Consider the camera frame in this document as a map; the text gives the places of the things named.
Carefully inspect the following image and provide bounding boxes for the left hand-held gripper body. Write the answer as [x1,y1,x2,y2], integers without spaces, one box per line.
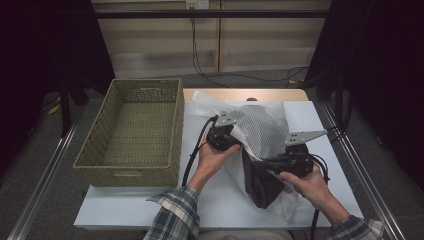
[206,110,241,152]

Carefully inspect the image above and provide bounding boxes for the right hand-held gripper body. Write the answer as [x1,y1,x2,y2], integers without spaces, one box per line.
[281,129,329,178]

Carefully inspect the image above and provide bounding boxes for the dark garment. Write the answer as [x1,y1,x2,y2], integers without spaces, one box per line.
[241,146,288,209]

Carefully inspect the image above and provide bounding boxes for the white mesh laundry bag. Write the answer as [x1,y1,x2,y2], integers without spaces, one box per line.
[191,90,301,221]

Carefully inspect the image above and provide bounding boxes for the green woven basket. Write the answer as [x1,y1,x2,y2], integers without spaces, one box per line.
[73,78,185,188]

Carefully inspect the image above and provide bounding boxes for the person's left hand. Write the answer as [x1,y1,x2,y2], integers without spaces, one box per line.
[196,141,241,181]

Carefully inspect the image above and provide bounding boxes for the person's right hand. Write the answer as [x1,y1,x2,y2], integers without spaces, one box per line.
[279,163,333,209]

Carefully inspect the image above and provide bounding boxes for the black metal stand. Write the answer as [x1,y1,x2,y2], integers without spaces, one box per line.
[334,73,346,124]
[58,76,89,138]

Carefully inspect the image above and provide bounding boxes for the black horizontal bar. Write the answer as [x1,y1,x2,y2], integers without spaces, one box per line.
[94,9,331,19]

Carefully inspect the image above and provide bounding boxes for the white table mat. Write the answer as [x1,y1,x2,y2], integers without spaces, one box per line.
[73,100,368,231]

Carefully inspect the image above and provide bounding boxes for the dark curtain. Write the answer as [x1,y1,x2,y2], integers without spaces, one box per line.
[304,0,424,191]
[0,0,116,178]

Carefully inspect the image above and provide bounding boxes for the yellow floor tape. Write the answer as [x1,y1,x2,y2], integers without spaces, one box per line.
[47,96,62,116]

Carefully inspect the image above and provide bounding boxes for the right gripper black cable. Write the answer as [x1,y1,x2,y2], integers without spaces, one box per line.
[309,153,331,240]

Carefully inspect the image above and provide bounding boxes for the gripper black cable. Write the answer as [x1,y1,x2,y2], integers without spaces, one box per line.
[309,153,331,240]
[181,115,219,188]

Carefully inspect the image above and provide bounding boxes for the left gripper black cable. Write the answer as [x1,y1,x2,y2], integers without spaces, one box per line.
[181,115,219,188]

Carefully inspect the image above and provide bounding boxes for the black cable bundle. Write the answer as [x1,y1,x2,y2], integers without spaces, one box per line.
[324,99,351,144]

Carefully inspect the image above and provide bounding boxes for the black floor cable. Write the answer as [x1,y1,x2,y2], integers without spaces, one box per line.
[213,65,309,84]

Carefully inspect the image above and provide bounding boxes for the metal floor rail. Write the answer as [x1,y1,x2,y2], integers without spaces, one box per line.
[321,103,406,240]
[6,109,84,240]

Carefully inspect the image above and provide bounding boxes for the black hanging wall cable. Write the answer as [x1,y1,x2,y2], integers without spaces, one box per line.
[190,16,231,88]

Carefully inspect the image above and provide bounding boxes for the white wall outlet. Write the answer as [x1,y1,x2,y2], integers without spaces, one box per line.
[185,0,210,10]

